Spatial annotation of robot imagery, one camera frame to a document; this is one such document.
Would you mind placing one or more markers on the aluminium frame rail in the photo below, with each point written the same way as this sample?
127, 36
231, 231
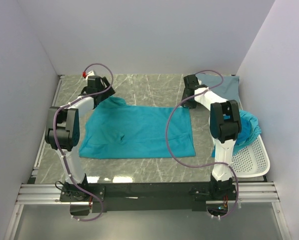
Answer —
32, 194

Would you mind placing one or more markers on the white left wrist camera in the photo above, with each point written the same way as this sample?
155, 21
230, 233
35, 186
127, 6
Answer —
85, 74

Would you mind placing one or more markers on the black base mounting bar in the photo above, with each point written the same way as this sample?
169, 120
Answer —
111, 197

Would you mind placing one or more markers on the white perforated laundry basket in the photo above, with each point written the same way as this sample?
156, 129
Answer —
252, 161

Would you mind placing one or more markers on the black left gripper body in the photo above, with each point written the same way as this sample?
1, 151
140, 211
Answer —
103, 94

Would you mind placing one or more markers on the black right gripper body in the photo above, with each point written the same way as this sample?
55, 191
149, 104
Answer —
188, 102

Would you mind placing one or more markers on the folded light blue t shirt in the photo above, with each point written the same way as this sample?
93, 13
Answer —
229, 89

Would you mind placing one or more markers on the blue t shirt in basket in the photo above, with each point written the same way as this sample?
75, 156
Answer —
250, 130

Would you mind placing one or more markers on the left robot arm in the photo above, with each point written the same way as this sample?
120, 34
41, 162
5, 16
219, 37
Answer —
62, 130

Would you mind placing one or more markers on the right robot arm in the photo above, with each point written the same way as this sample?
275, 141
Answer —
224, 126

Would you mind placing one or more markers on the teal t shirt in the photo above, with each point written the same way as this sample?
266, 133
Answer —
116, 130

